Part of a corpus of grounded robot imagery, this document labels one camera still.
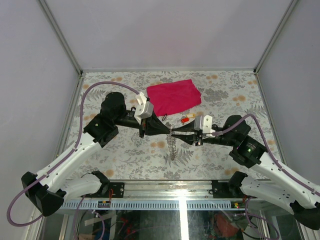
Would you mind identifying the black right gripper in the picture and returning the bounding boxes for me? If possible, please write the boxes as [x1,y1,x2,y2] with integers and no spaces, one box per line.
[171,118,236,147]

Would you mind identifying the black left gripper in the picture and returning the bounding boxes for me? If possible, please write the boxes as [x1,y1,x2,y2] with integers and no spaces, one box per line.
[114,109,172,139]

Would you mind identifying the red tag key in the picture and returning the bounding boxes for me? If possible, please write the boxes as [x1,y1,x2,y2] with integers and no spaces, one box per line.
[180,117,190,124]

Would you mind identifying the large metal keyring chain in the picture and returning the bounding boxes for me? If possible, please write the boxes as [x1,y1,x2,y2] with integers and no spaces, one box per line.
[166,123,179,161]

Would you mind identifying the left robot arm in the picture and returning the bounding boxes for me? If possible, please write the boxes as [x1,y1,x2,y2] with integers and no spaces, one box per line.
[21,92,170,217]

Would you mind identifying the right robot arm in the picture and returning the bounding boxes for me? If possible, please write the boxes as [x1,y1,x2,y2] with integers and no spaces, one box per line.
[173,115,320,230]

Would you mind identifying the pink cloth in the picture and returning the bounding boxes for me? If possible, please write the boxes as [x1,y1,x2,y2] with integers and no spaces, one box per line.
[146,79,202,117]

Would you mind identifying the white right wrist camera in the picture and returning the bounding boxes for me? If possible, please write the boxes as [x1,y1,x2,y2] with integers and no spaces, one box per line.
[193,115,216,137]

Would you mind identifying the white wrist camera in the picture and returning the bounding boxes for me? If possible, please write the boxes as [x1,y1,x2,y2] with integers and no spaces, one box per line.
[134,92,154,124]
[193,115,216,137]

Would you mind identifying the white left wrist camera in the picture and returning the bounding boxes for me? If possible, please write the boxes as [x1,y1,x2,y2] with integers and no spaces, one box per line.
[134,92,154,124]

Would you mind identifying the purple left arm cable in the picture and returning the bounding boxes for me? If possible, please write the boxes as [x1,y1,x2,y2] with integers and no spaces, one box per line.
[6,81,141,227]

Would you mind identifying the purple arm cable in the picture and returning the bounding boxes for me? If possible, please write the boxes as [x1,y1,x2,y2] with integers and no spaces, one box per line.
[212,114,320,196]
[6,81,141,227]

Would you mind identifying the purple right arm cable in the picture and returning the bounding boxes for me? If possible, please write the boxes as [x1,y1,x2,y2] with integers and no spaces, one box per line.
[212,114,320,196]

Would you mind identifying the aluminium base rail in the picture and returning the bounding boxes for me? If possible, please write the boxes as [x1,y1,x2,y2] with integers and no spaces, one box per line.
[60,180,245,211]

